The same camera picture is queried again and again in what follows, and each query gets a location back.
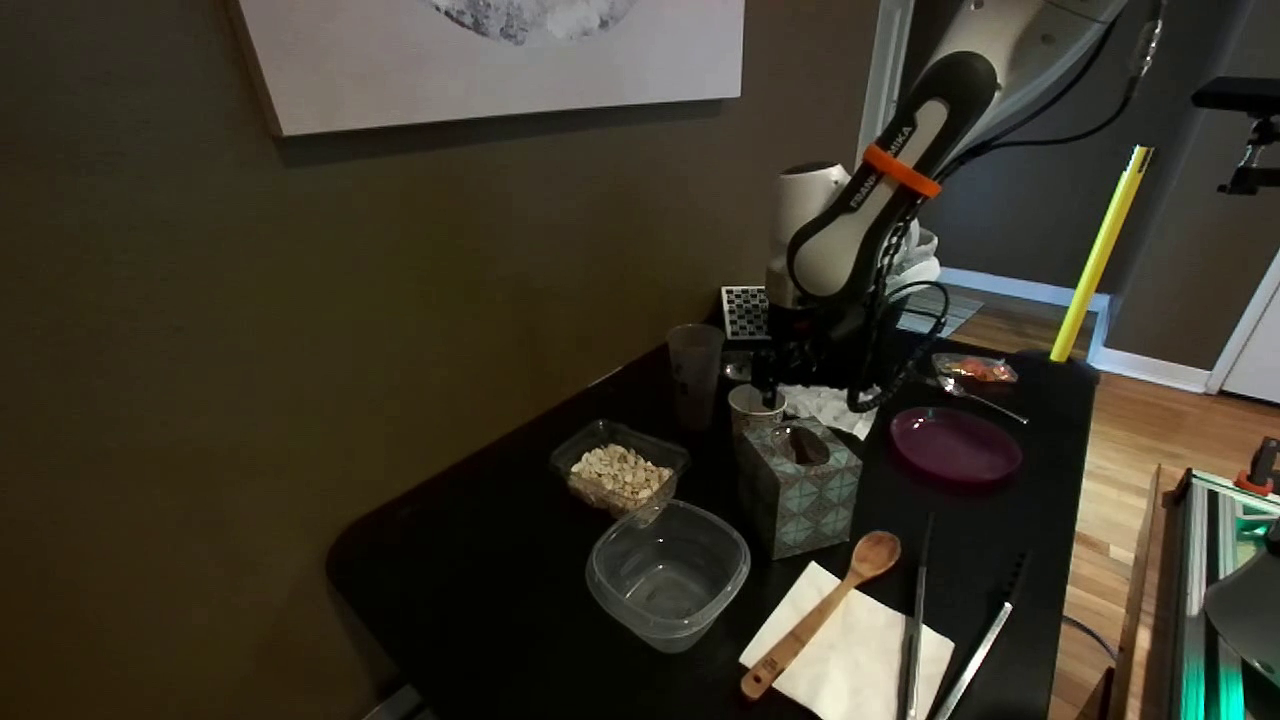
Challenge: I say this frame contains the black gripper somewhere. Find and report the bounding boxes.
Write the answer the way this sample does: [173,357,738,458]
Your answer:
[754,291,865,410]

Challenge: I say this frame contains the white patterned paper coffee cup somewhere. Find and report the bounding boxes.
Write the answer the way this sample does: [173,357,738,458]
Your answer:
[728,383,794,453]

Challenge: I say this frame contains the clear container with cereal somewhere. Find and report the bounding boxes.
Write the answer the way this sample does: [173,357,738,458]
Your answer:
[549,414,693,529]

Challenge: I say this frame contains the empty clear plastic container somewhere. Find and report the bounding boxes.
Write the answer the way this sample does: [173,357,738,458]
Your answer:
[580,498,754,656]

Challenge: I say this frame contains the crumpled white tissue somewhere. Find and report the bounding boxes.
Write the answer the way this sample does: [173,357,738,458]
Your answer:
[776,379,888,442]

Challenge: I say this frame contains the small metal bowl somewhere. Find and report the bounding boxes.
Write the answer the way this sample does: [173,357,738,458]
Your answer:
[721,349,770,389]

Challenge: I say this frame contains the black white checkerboard card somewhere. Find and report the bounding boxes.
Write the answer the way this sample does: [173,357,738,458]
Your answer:
[714,281,776,343]

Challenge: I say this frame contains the dark translucent tumbler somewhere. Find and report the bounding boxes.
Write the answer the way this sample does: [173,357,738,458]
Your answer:
[662,321,728,430]

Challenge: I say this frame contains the teal patterned tissue box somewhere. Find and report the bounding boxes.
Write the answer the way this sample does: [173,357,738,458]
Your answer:
[734,414,869,562]

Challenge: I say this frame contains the purple plate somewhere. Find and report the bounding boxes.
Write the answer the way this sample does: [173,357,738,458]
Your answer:
[888,403,1026,487]

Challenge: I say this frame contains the metal spoon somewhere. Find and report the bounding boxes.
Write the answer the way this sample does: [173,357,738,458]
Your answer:
[935,371,1032,430]

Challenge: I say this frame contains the clear plastic wrapper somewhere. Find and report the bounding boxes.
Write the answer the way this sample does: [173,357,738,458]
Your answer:
[929,349,1023,393]

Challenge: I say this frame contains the pale floor mat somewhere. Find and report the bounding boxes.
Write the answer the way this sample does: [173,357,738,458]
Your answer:
[923,289,992,343]

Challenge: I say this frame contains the wooden spoon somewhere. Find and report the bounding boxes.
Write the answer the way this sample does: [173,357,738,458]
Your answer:
[734,529,903,702]

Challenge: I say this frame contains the black tongs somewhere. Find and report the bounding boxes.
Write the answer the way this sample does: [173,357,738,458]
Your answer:
[892,522,935,720]

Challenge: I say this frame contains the flat white paper napkin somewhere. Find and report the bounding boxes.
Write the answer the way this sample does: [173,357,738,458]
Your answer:
[734,558,959,720]

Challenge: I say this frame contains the slim metal utensil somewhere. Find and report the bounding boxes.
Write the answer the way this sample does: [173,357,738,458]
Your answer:
[933,555,1032,720]

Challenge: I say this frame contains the yellow stick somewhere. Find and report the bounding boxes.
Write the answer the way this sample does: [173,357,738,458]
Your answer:
[1048,140,1157,368]

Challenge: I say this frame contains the white cabinet panel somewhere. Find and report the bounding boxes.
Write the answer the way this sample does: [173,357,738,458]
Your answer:
[1203,253,1280,406]

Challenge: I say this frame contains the red black knob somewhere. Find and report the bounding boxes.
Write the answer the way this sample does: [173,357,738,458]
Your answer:
[1246,437,1280,498]

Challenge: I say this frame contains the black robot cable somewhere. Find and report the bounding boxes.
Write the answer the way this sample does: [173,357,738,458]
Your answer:
[849,0,1170,410]

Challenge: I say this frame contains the orange cable strap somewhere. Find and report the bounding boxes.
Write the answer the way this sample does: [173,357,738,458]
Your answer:
[860,140,948,204]

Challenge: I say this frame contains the black floor cable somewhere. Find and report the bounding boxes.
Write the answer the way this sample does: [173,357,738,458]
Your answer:
[1054,608,1118,673]

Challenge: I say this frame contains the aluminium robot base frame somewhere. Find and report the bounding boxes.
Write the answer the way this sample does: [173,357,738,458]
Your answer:
[1153,462,1280,720]

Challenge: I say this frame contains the white wall picture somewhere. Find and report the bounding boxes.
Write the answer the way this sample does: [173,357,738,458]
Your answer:
[237,0,747,140]

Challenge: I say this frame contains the black camera stand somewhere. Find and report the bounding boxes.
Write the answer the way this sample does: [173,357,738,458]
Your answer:
[1186,73,1280,199]

